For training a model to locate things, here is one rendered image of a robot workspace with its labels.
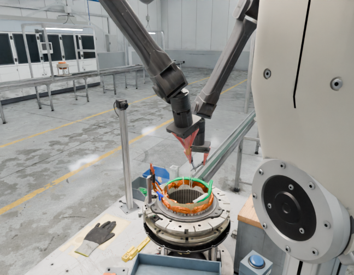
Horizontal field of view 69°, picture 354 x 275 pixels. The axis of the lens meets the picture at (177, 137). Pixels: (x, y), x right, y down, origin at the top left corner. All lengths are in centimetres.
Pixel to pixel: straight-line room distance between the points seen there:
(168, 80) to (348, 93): 47
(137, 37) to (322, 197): 51
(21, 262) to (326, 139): 247
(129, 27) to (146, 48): 6
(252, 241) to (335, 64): 84
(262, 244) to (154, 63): 73
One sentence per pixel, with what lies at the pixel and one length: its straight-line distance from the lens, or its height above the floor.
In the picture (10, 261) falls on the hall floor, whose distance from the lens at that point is 265.
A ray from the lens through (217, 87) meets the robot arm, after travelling 97.
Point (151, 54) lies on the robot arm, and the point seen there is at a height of 163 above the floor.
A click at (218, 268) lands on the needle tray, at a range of 84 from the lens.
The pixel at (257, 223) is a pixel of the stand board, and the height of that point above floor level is 106.
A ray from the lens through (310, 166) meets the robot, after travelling 36.
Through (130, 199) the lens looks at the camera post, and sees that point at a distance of 147.
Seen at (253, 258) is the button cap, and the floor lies 104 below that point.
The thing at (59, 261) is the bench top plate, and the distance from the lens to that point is 131.
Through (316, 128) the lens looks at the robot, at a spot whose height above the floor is 157.
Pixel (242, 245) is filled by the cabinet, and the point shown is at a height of 93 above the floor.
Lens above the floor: 166
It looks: 21 degrees down
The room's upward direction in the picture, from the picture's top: straight up
